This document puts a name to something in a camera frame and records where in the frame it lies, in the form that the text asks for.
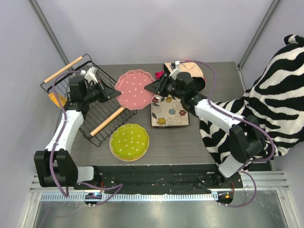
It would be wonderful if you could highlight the grey slotted cable duct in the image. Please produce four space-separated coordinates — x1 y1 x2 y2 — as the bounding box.
40 192 218 202

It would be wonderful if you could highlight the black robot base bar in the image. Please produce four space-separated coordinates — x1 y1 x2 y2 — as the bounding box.
91 164 243 195

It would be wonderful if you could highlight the orange dotted round plate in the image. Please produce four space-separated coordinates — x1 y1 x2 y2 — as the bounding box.
109 137 148 162

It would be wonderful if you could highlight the pink dotted round plate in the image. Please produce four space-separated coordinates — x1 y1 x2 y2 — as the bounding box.
115 69 155 110

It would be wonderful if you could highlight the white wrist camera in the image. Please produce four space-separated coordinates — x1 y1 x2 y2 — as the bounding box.
80 66 98 83
169 61 181 80

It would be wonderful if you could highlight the green dotted round plate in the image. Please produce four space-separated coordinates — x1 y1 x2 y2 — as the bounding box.
111 123 150 155

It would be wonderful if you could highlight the black wire dish rack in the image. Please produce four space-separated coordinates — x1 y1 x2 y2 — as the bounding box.
40 59 137 146

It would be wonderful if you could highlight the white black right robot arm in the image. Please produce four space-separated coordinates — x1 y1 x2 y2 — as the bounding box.
145 72 266 188

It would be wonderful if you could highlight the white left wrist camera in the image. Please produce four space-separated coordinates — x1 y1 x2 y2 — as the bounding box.
80 66 98 83

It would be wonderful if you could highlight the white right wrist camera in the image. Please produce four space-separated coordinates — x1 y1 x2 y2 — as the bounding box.
169 61 181 80

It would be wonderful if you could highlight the beige black bucket hat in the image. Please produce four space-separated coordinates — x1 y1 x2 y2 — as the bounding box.
162 60 206 92

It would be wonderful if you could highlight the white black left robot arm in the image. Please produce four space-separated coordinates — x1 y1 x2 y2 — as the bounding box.
34 67 120 190

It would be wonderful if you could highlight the zebra striped blanket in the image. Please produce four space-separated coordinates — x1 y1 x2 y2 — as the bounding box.
199 34 304 171

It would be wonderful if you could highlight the red folded cloth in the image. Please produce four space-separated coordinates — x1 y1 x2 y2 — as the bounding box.
155 71 164 79

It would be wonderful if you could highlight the cream flower square plate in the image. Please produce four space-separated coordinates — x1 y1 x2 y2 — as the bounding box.
151 95 190 128

